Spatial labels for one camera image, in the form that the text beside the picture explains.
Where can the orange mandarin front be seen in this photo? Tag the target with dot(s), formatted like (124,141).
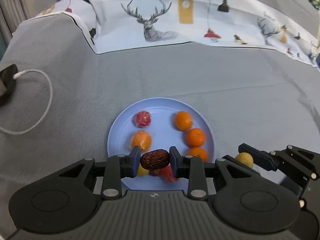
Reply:
(183,121)

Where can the white deer print cloth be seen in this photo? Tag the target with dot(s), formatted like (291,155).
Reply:
(287,26)

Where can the grey sofa cover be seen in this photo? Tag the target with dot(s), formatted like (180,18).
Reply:
(67,97)

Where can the orange fruit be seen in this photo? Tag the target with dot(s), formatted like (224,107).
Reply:
(142,139)

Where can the black phone device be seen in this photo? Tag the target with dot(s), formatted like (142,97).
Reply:
(8,83)

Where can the orange mandarin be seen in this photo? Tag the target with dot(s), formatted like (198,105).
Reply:
(199,152)
(195,137)
(183,121)

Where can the yellow round longan fruit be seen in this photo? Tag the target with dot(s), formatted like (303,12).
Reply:
(246,159)

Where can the small yellow fruit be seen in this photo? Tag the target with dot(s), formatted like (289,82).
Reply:
(142,172)

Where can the dark red jujube date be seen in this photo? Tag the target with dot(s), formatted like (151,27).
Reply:
(155,173)

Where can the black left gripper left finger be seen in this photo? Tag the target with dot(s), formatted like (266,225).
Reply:
(68,198)

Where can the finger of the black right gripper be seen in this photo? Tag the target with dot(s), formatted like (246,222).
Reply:
(260,158)
(238,169)

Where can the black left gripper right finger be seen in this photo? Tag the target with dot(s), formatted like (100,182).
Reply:
(248,204)

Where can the red round fruit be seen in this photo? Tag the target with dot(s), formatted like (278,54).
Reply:
(142,119)

